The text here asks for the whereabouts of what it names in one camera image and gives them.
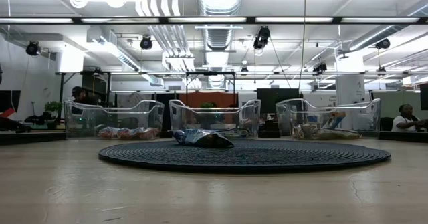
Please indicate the green divider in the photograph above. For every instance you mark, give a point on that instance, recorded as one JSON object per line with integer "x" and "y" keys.
{"x": 394, "y": 98}

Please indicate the black office chair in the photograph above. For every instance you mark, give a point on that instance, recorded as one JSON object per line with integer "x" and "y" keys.
{"x": 386, "y": 124}

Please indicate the white pillar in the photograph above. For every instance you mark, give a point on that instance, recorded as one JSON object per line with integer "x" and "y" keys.
{"x": 350, "y": 90}
{"x": 69, "y": 58}

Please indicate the blue green granola bar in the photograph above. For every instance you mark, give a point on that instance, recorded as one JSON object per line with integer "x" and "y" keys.
{"x": 138, "y": 133}

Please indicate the clear plastic bin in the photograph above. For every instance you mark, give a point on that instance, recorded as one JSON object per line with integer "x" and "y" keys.
{"x": 83, "y": 120}
{"x": 361, "y": 120}
{"x": 187, "y": 117}

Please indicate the black aluminium rig frame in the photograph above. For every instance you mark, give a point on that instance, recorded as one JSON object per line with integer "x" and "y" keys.
{"x": 33, "y": 138}

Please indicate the dark round plate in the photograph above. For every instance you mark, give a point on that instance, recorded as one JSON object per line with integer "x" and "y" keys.
{"x": 140, "y": 157}

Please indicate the orange partition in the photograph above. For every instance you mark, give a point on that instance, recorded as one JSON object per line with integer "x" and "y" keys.
{"x": 197, "y": 98}

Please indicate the green orange granola bar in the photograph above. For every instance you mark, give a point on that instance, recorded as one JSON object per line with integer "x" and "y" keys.
{"x": 337, "y": 135}

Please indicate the silver ventilation duct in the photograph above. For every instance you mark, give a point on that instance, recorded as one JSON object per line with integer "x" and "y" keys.
{"x": 219, "y": 0}

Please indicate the black ceiling spotlight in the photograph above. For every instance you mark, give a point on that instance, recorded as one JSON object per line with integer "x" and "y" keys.
{"x": 146, "y": 42}
{"x": 382, "y": 43}
{"x": 319, "y": 67}
{"x": 32, "y": 48}
{"x": 261, "y": 38}

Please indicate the small green potted plant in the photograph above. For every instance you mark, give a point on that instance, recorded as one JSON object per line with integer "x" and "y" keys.
{"x": 208, "y": 105}
{"x": 53, "y": 108}

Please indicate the red flat object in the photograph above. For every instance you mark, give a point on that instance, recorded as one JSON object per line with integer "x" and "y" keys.
{"x": 7, "y": 112}

